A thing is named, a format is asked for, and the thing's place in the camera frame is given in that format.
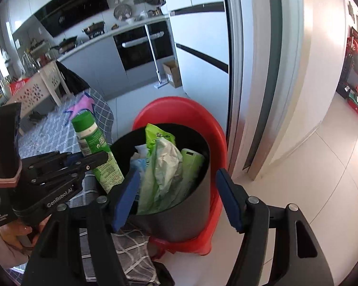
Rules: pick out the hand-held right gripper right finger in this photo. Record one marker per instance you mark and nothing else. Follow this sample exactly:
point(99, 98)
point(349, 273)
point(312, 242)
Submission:
point(231, 205)

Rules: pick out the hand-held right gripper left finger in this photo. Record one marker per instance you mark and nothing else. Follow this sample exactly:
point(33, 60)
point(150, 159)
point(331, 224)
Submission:
point(125, 202)

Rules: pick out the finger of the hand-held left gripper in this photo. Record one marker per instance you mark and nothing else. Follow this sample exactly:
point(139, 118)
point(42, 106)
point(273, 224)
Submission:
point(92, 161)
point(47, 159)

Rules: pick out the green white spray can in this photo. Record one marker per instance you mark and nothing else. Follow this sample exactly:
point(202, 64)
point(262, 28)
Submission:
point(92, 137)

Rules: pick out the white green plastic bag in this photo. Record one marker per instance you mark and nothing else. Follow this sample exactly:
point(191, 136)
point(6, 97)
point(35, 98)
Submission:
point(164, 169)

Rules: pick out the black trash bin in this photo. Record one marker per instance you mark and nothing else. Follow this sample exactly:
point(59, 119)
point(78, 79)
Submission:
point(179, 214)

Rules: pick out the light green plastic bottle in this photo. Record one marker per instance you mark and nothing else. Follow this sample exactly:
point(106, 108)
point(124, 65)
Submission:
point(192, 163)

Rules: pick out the green snack packet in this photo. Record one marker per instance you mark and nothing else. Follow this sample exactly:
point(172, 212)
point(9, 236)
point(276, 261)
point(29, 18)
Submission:
point(155, 134)

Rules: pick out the person's left forearm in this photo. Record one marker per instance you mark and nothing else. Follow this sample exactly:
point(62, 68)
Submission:
point(3, 259)

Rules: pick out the person's left hand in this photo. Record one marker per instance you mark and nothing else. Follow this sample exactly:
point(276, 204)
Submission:
point(16, 235)

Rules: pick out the grey checkered tablecloth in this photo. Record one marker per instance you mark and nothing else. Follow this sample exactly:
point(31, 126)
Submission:
point(131, 253)

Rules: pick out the white carved chair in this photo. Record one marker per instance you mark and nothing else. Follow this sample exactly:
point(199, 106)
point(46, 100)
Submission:
point(35, 89)

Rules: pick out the red plastic basket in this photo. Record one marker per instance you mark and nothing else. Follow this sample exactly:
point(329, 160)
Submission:
point(18, 86)

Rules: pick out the dark cloth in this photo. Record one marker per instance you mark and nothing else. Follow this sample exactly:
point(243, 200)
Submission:
point(71, 80)

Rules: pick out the grey kitchen cabinet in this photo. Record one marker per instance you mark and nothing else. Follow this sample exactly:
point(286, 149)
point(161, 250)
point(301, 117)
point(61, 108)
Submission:
point(98, 62)

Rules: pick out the red plastic stool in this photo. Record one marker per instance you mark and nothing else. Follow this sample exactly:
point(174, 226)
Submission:
point(182, 110)

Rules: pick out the black built-in oven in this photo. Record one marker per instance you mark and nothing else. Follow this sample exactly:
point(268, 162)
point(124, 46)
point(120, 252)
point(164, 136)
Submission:
point(137, 53)

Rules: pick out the black wok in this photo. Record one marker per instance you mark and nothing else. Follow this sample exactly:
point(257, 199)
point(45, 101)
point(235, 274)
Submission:
point(65, 43)

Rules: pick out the cardboard box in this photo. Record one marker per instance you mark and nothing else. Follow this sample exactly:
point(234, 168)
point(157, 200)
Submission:
point(173, 74)

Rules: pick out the white mop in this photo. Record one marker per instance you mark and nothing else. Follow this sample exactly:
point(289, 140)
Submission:
point(153, 56)

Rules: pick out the dark cooking pot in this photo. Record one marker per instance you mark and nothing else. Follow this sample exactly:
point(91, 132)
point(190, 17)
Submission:
point(94, 28)

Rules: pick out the white bowl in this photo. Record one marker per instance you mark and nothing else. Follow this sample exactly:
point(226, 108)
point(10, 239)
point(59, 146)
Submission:
point(130, 20)

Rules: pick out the round steel hanging strainer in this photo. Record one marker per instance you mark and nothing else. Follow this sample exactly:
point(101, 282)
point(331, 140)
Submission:
point(123, 12)

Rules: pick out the black range hood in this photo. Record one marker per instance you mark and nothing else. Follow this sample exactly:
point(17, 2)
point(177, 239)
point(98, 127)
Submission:
point(74, 9)

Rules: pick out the white teapot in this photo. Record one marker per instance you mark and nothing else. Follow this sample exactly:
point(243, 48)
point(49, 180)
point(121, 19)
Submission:
point(143, 15)

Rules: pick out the white refrigerator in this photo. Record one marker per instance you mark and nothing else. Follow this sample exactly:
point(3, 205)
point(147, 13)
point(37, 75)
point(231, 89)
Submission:
point(203, 35)

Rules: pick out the grey sliding door frame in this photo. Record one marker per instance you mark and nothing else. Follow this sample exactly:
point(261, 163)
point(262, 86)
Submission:
point(256, 65)

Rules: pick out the white wall cabinets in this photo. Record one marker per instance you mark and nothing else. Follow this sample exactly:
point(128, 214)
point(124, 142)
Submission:
point(26, 3)

